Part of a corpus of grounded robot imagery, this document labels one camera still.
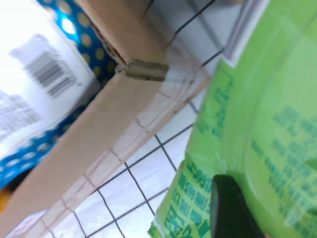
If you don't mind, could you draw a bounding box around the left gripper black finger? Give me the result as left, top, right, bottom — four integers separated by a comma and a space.
210, 175, 267, 238

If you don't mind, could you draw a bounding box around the green snack bag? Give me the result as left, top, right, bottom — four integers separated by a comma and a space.
148, 0, 317, 238

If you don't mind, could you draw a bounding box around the blue polka-dot snack bag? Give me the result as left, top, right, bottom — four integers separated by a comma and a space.
0, 0, 117, 189

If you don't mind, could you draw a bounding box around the white black-grid tablecloth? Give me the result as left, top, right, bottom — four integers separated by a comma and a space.
47, 0, 270, 238

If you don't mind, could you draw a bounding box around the low cardboard box F2 print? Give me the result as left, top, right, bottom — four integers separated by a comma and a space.
0, 0, 211, 238

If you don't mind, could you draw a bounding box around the white label on low box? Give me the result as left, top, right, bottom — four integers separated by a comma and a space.
8, 210, 49, 238

